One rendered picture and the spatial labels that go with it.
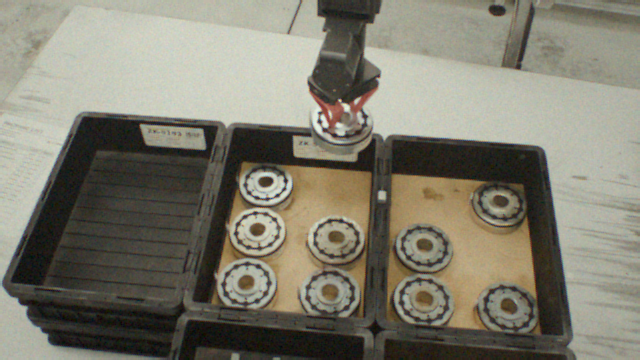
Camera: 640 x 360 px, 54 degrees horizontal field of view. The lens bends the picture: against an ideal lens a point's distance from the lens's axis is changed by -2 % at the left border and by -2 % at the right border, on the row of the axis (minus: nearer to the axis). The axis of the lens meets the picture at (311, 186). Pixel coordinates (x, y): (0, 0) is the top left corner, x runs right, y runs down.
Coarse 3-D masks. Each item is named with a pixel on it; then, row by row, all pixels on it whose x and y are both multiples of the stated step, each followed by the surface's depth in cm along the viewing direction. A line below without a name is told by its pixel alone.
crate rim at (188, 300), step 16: (240, 128) 121; (256, 128) 120; (272, 128) 120; (288, 128) 120; (304, 128) 120; (224, 144) 118; (384, 144) 118; (224, 160) 116; (208, 208) 109; (208, 224) 107; (192, 272) 101; (368, 272) 101; (192, 288) 100; (368, 288) 100; (192, 304) 98; (208, 304) 98; (368, 304) 98; (304, 320) 96; (320, 320) 96; (336, 320) 96; (352, 320) 96; (368, 320) 96
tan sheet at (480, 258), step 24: (408, 192) 123; (432, 192) 123; (456, 192) 123; (408, 216) 120; (432, 216) 120; (456, 216) 120; (456, 240) 117; (480, 240) 117; (504, 240) 117; (528, 240) 117; (456, 264) 114; (480, 264) 114; (504, 264) 114; (528, 264) 113; (456, 288) 111; (480, 288) 111; (528, 288) 111; (456, 312) 108
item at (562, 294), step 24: (432, 144) 118; (456, 144) 118; (480, 144) 118; (504, 144) 118; (384, 168) 114; (384, 216) 108; (552, 216) 108; (384, 240) 105; (552, 240) 105; (384, 264) 102; (384, 288) 100; (384, 312) 97; (456, 336) 95; (480, 336) 94; (504, 336) 94; (528, 336) 95; (552, 336) 94
